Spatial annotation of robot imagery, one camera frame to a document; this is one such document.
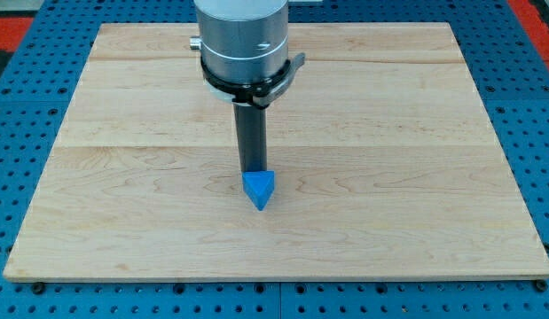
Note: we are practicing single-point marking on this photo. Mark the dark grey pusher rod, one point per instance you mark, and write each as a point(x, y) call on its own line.
point(251, 134)

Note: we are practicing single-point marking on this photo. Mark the blue triangular block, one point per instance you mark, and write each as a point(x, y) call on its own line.
point(259, 187)

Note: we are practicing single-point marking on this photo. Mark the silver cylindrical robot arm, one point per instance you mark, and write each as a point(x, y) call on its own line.
point(243, 48)

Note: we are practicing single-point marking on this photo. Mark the light wooden board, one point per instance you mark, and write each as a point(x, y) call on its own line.
point(387, 169)

